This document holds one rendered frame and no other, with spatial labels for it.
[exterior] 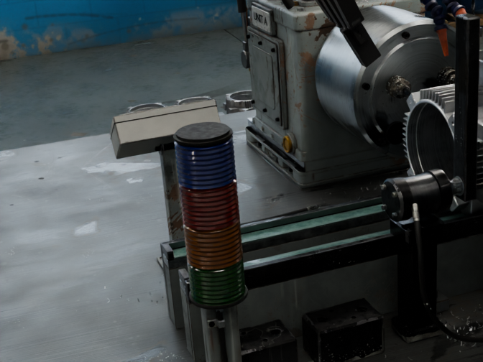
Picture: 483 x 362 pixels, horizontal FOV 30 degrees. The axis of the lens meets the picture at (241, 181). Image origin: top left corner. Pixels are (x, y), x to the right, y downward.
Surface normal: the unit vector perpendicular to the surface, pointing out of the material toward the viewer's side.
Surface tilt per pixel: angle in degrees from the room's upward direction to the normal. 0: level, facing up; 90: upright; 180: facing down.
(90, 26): 90
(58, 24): 90
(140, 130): 52
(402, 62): 90
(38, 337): 0
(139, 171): 0
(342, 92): 88
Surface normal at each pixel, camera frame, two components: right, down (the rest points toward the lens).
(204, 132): -0.07, -0.92
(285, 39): -0.94, 0.18
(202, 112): 0.22, -0.31
